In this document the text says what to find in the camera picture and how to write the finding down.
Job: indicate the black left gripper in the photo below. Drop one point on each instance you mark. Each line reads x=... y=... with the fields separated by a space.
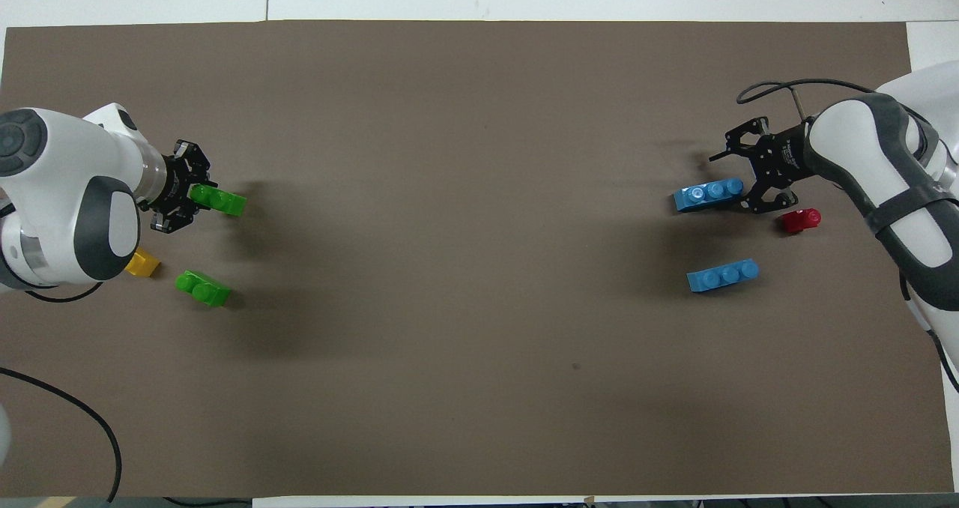
x=168 y=186

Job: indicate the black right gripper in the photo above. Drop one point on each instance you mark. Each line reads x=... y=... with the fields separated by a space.
x=783 y=156

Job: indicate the green two-stud toy brick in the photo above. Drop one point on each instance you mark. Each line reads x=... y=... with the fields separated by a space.
x=225 y=202
x=204 y=289

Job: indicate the blue three-stud toy brick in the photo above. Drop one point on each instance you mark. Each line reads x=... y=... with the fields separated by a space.
x=704 y=195
x=723 y=276

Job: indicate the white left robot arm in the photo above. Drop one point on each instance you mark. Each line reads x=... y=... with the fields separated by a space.
x=60 y=163

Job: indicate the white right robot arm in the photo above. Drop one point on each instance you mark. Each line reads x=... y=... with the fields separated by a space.
x=846 y=133

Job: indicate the red one-stud toy brick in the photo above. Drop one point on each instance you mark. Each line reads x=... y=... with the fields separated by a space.
x=802 y=221

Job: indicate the yellow two-stud toy brick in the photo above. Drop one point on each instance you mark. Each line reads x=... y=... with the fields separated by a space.
x=144 y=264

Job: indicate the brown paper table mat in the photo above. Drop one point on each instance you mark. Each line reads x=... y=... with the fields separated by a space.
x=479 y=118

